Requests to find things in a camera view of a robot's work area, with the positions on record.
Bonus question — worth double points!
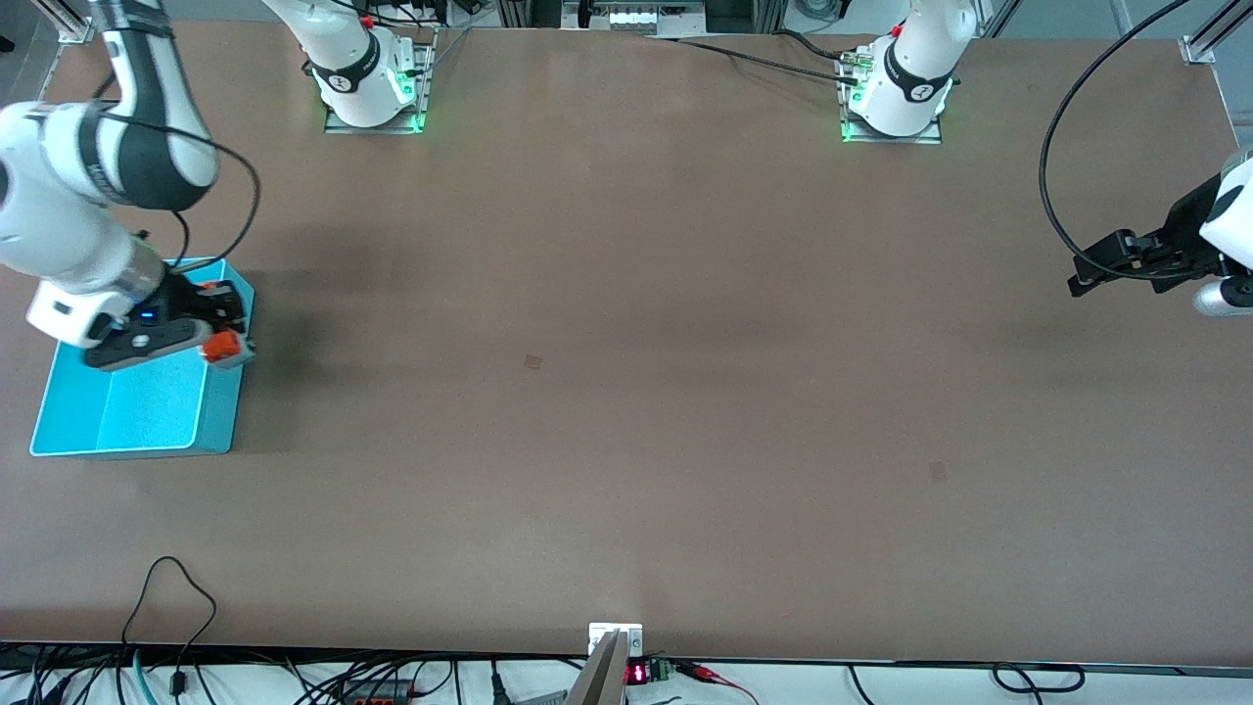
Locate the thin black looped cable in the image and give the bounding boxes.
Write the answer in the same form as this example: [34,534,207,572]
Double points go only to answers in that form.
[121,556,218,696]

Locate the red clip lead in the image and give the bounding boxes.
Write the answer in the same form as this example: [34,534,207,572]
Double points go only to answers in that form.
[675,661,761,705]

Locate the aluminium frame corner bracket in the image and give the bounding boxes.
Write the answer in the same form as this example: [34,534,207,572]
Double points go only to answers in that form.
[1179,0,1253,67]
[49,0,101,46]

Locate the black coiled cable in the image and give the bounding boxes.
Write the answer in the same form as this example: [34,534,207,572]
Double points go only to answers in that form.
[991,663,1087,694]

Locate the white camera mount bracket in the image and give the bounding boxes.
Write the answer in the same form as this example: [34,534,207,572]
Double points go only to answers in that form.
[588,623,644,657]

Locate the thick black table cable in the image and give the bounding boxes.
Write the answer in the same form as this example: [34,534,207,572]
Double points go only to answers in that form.
[771,28,862,66]

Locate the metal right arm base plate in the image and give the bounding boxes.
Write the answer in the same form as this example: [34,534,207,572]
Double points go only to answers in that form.
[323,29,438,135]

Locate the thin black table cable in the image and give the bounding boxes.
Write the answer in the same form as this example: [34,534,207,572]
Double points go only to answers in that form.
[646,35,864,87]

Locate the grey camera pole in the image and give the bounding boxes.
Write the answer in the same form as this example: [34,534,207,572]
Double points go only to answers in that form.
[565,632,628,705]

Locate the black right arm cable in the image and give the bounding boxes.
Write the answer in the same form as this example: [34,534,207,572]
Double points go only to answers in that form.
[93,98,263,277]

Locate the orange toy bus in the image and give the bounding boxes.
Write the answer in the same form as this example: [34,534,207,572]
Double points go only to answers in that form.
[199,280,257,371]

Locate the blue plastic box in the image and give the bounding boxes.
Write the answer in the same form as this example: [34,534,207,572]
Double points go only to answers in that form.
[29,257,257,459]

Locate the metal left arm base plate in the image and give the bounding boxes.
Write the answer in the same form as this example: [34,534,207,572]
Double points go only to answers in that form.
[839,49,945,146]

